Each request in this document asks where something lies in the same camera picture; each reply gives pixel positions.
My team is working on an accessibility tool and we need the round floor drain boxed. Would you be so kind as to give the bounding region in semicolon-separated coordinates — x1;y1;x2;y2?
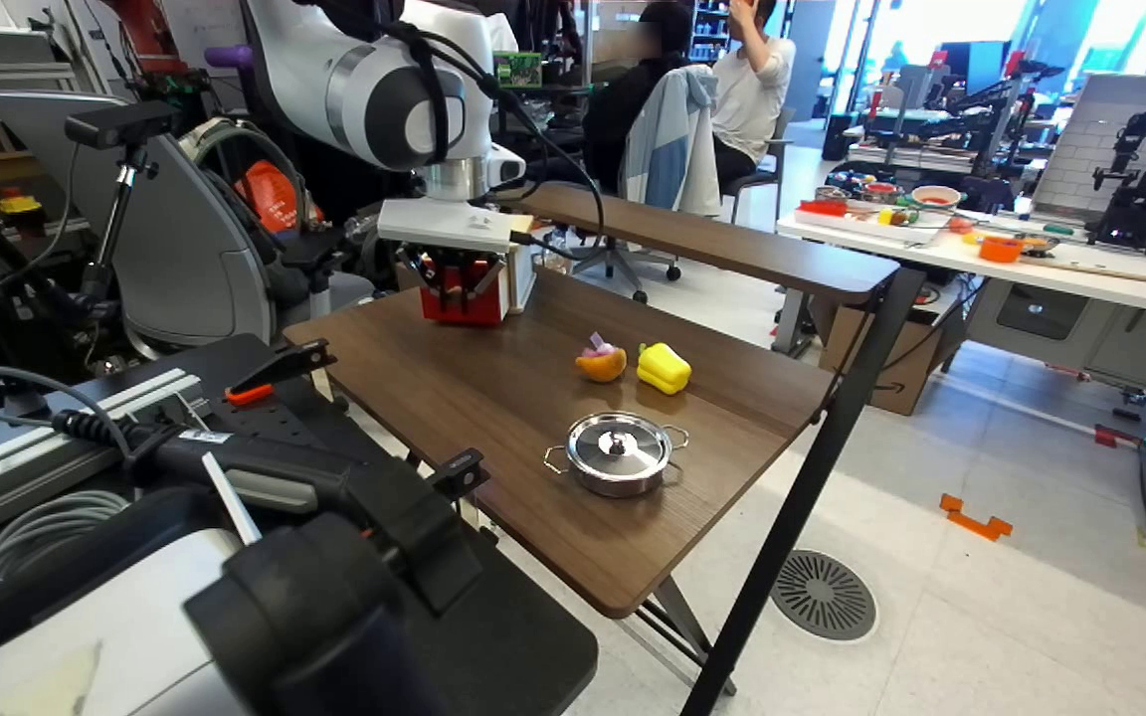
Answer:
766;547;879;643

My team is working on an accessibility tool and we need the dark wooden raised shelf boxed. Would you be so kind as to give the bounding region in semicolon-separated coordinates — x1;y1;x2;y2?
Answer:
498;178;903;302

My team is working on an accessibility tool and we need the grey curved machine housing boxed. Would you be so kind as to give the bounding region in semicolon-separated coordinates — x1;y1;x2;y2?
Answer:
107;131;286;350

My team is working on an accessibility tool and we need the white height-adjustable desk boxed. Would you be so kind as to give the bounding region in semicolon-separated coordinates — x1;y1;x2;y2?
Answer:
775;194;1146;560

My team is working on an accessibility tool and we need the green electronics box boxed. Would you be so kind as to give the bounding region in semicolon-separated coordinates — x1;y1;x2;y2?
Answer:
489;49;545;90

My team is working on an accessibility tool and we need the red-front wooden drawer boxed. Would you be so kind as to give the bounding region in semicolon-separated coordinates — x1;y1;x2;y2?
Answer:
417;253;509;331

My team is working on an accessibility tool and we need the white bowl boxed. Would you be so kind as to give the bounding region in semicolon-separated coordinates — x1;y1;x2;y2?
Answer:
907;184;966;214

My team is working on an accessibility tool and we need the small steel lidded pot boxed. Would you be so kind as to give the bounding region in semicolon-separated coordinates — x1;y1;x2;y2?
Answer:
541;408;692;502

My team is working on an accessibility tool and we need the office chair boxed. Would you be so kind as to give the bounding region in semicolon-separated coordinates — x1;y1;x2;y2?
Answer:
570;155;789;311

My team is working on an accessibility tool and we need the yellow toy block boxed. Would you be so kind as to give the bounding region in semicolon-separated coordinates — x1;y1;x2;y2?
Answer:
632;338;696;397

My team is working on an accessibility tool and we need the aluminium extrusion rail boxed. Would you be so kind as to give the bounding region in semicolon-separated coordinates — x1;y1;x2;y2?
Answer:
0;367;208;521

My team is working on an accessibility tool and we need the orange container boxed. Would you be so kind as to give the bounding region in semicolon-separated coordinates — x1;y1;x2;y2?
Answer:
973;229;1027;266

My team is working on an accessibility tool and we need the light blue white jacket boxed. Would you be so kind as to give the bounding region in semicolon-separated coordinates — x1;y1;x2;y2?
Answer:
618;59;725;217

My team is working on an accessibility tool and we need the orange round disc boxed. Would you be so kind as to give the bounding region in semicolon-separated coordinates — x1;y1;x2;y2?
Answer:
233;155;306;239

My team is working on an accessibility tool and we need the black equipment platform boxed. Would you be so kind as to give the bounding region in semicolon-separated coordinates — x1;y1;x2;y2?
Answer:
132;334;389;521

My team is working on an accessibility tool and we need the black clamp orange handle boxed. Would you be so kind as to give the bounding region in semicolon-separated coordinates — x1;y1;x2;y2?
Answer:
220;338;340;412

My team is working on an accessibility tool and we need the grey perforated panel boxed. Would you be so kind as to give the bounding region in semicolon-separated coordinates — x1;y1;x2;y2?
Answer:
1029;70;1146;233

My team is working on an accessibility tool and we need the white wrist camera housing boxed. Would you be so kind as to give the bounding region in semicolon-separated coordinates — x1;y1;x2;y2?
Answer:
372;194;521;253

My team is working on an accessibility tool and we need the cardboard box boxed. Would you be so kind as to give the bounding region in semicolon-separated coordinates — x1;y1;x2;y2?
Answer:
815;271;981;416

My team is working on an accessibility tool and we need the black lab bench with equipment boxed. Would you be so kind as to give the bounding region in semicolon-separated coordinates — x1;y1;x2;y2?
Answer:
844;37;1045;201

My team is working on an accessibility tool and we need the grey cable bundle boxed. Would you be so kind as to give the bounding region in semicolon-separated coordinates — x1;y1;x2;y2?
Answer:
0;485;136;607

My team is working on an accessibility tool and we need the orange plush toy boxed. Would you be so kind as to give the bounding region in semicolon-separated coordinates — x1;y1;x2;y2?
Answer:
571;331;632;389

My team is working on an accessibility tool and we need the person in white shirt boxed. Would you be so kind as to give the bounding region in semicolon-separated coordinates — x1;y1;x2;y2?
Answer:
709;0;799;176

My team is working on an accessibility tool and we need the black metal table frame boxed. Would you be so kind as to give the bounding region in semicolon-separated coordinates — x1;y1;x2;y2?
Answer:
624;253;925;716

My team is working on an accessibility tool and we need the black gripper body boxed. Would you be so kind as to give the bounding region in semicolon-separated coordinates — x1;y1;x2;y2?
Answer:
397;243;513;278

